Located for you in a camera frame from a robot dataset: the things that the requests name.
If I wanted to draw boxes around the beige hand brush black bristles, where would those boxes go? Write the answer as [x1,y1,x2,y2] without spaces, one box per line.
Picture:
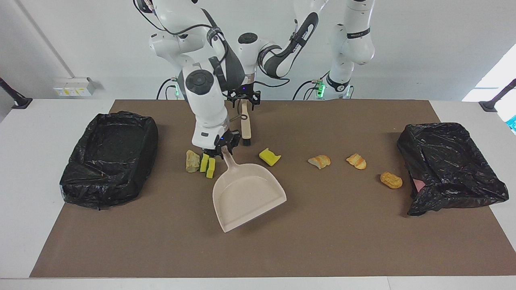
[240,99,252,146]

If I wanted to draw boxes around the notched yellow sponge piece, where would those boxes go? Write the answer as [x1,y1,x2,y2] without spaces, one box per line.
[259,148,282,167]

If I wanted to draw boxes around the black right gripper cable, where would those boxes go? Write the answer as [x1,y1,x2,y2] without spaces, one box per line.
[133,0,248,121]

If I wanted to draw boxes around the black base cable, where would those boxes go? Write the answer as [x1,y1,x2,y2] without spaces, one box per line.
[156,79,174,100]
[293,80,321,100]

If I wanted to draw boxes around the black clamp stand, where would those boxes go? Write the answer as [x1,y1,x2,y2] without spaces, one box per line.
[0,77,33,110]
[479,79,516,113]

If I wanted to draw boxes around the pale crust toy bread piece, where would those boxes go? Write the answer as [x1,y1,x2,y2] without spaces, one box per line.
[185,150,201,173]

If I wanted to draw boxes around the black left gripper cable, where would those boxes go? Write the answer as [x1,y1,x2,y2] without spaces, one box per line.
[252,75,293,88]

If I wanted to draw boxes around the brown table mat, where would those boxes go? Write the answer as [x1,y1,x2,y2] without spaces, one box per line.
[29,99,516,278]

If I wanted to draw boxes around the beige plastic dustpan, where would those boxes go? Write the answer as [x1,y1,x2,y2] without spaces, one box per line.
[212,145,287,233]

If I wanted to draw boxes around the black bag lined pink bin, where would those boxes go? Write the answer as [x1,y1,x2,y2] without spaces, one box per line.
[397,122,510,217]

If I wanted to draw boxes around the white wall socket box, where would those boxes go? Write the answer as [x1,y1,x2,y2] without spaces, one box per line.
[53,77,97,97]

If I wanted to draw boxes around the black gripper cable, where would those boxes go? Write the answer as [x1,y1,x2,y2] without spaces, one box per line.
[133,0,248,121]
[252,75,293,88]

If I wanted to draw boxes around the striped toy bread slice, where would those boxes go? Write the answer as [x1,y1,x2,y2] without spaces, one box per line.
[308,155,331,170]
[346,153,367,170]

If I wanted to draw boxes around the orange oval toy bun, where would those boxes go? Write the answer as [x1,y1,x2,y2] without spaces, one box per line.
[380,172,403,189]

